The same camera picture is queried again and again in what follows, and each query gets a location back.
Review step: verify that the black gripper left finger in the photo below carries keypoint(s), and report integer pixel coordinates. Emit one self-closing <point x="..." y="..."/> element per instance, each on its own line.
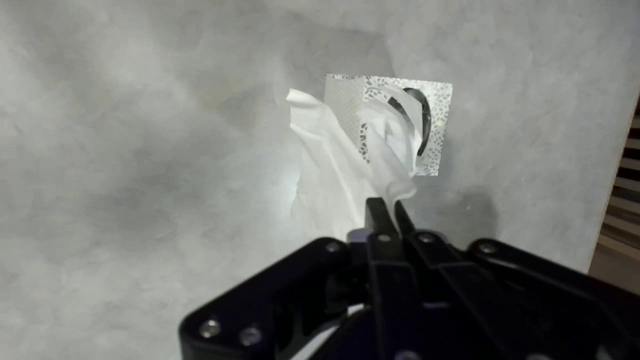
<point x="391" y="286"/>

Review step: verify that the white cube tissue box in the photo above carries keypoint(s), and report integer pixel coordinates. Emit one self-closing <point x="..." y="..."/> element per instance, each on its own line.
<point x="436" y="127"/>

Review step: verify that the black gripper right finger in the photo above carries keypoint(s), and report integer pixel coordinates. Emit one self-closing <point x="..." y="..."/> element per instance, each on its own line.
<point x="507" y="300"/>

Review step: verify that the wooden slat-back chair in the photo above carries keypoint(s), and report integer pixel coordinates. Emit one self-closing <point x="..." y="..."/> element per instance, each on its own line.
<point x="622" y="201"/>

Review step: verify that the white tissue paper sheet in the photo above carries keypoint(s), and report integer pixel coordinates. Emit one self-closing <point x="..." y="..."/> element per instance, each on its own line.
<point x="332" y="167"/>

